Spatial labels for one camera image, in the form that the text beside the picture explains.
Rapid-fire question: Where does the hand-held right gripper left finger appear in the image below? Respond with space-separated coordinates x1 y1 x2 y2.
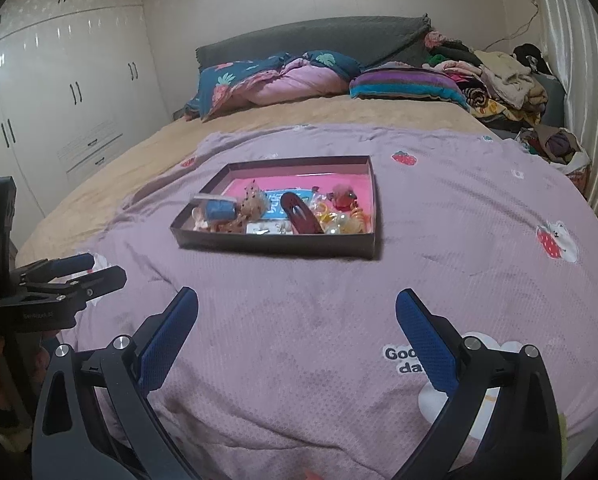
31 287 200 480

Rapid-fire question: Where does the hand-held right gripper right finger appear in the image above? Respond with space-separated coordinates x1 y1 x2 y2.
389 288 564 480

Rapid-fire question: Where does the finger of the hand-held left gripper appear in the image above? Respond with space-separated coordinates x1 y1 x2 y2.
0 266 128 312
11 253 96 287

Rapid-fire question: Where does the blue fabric hair clip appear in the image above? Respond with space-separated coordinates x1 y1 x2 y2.
204 198 238 224

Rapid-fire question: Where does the shallow pink cardboard box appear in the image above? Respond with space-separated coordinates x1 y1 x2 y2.
170 155 382 261

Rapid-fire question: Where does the purple strawberry print blanket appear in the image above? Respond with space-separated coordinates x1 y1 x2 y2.
54 122 598 480

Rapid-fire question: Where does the small white card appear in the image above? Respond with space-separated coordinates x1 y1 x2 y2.
245 222 294 236

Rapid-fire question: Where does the white wardrobe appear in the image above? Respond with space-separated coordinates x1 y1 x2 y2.
0 0 172 222

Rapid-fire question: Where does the red and pink hair accessory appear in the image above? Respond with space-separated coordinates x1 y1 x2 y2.
329 183 361 212

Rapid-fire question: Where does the dark red hair clip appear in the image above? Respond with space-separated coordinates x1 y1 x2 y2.
280 191 326 236

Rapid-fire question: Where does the blue printed card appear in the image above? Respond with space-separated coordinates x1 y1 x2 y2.
264 189 316 219

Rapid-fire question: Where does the beige bed sheet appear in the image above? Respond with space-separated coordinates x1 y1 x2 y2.
16 94 498 267

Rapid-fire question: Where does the bag of clothes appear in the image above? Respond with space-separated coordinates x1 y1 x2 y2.
516 125 592 192

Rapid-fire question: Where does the purple striped pillow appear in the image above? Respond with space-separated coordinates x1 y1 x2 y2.
349 62 472 112

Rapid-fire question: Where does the blue and pink quilt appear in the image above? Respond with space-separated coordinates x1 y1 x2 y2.
184 50 364 122

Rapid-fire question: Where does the pile of clothes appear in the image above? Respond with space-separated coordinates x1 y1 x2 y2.
424 30 568 134

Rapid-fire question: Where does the pale curtain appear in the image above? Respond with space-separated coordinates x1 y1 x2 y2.
533 0 598 242

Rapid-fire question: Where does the grey padded headboard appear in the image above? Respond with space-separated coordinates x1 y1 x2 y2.
195 14 432 69

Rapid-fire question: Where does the bag of yellow hair ties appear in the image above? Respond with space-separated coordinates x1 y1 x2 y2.
315 204 372 236

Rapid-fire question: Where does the thin wall cable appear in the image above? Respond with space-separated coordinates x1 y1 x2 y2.
481 0 542 54

